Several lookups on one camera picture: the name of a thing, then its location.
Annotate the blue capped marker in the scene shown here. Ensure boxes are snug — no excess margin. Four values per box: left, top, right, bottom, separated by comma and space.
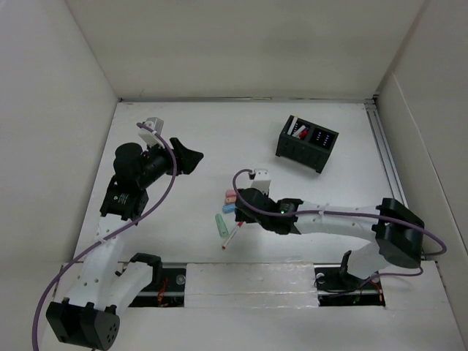
292, 125, 306, 137

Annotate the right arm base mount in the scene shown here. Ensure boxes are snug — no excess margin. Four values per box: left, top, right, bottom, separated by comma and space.
314, 250, 385, 307

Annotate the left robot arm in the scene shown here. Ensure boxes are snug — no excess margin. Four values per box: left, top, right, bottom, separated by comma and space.
46, 137, 203, 350

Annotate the green highlighter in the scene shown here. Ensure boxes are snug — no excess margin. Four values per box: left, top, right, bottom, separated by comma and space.
215, 214, 229, 238

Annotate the yellow capped marker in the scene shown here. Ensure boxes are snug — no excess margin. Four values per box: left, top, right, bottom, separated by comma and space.
287, 116, 298, 135

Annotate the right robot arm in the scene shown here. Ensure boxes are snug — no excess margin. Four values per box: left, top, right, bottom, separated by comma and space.
235, 188, 423, 288

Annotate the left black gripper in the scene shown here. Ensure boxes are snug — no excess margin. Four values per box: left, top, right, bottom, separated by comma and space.
137, 137, 202, 189

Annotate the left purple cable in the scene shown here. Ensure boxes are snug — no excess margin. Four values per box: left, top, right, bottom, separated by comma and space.
33, 122, 180, 351

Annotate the black slatted pen holder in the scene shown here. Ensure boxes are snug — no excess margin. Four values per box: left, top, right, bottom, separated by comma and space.
275, 115, 339, 174

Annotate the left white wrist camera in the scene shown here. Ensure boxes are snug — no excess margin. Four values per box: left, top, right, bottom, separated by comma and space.
138, 117, 164, 148

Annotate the long red marker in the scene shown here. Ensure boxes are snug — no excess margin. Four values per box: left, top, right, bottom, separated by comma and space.
222, 222, 244, 250

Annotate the blue highlighter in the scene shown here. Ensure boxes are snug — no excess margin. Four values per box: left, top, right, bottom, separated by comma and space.
222, 204, 235, 214

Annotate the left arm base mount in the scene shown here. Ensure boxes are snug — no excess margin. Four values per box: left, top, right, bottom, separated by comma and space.
129, 263, 186, 308

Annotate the pink highlighter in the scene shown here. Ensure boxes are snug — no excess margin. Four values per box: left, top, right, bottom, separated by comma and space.
225, 189, 236, 197

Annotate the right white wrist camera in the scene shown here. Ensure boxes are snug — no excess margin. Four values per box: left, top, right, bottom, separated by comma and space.
249, 168, 271, 195

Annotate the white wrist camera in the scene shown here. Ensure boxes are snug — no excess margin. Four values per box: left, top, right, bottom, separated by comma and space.
249, 168, 271, 195
138, 117, 164, 148

